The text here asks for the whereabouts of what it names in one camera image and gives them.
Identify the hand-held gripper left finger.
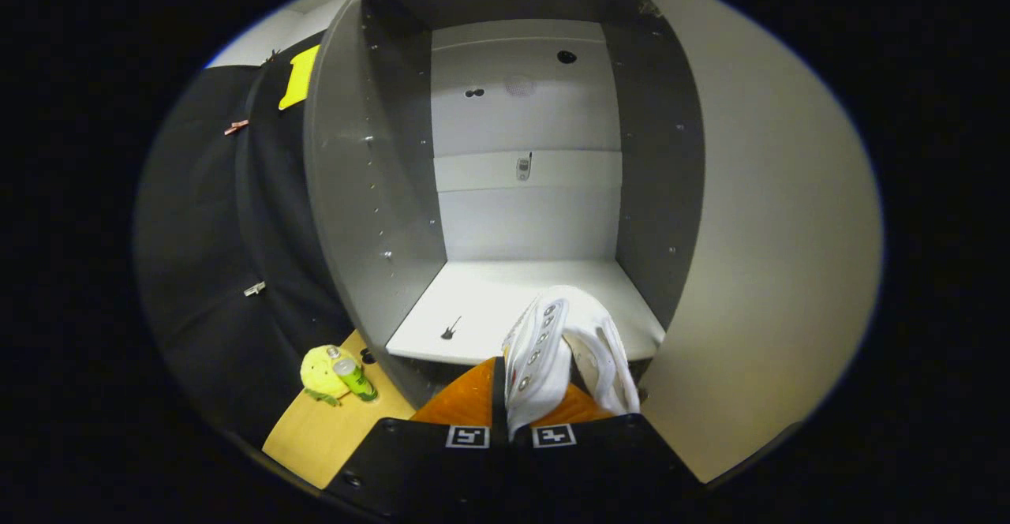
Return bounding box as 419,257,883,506
327,357,512,513

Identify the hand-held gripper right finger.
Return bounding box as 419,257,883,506
513,382,703,513

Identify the white sneaker shoe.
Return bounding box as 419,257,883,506
503,286,642,440

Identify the grey shoe cabinet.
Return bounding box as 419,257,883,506
304,0,707,410

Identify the beige shoe cabinet door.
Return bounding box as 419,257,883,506
623,0,885,484

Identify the small green bottle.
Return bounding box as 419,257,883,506
326,346,380,403

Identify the yellow plush toy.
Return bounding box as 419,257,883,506
300,344,352,406

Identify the black backdrop cloth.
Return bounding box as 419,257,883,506
134,31,356,446

